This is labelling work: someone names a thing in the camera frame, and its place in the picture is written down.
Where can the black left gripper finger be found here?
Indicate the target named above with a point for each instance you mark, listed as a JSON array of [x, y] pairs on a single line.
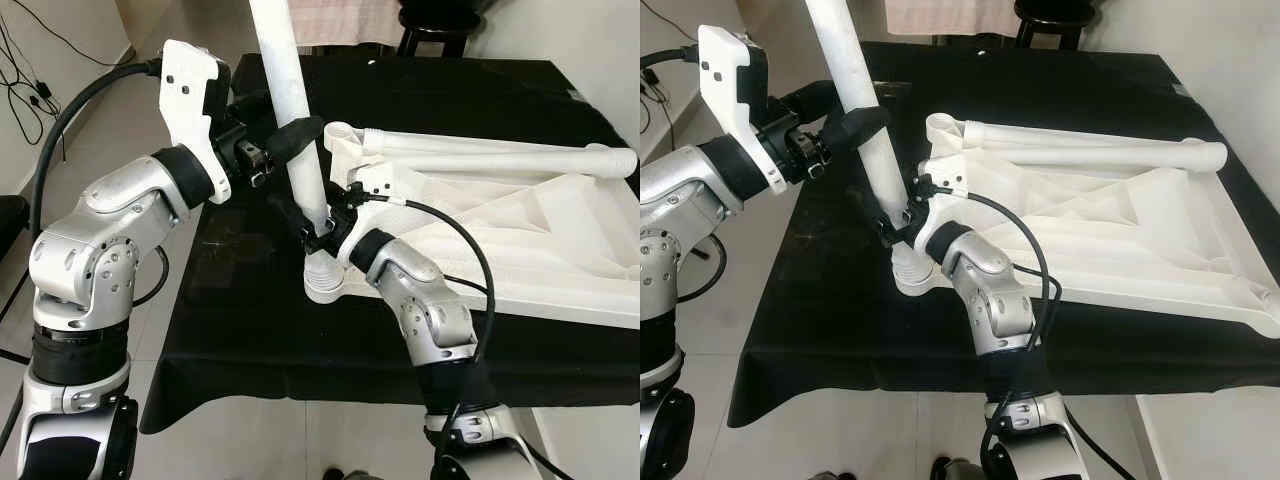
[[813, 97], [252, 106], [295, 140], [857, 128]]

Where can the white plastic table leg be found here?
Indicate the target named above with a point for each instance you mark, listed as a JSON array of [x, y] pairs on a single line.
[[560, 168], [1150, 160], [852, 70], [285, 80]]

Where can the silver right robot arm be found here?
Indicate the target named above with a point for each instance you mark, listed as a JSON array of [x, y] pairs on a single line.
[[995, 300], [430, 310]]

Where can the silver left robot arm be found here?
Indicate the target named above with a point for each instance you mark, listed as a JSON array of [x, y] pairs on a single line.
[[680, 250], [100, 250]]

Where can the white checked cloth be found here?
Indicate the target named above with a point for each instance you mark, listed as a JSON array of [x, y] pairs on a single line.
[[340, 20], [950, 15]]

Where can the black tablecloth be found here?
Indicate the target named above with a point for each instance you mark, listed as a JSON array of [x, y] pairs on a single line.
[[450, 90], [1050, 80]]

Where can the white plastic table top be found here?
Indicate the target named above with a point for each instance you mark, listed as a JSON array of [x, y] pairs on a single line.
[[1120, 230], [520, 230]]

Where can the black stool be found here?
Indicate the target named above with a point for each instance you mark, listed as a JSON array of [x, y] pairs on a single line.
[[1050, 15], [440, 20]]

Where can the black tripod stand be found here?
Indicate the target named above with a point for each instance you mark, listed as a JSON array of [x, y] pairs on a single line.
[[10, 215]]

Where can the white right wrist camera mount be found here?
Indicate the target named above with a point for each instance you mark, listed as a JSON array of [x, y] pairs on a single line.
[[930, 215], [370, 182]]

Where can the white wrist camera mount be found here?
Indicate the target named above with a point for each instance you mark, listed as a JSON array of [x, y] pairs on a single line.
[[190, 85], [930, 215], [370, 182], [730, 80]]

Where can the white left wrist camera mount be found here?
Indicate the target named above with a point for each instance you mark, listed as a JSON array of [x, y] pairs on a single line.
[[190, 85], [730, 80]]

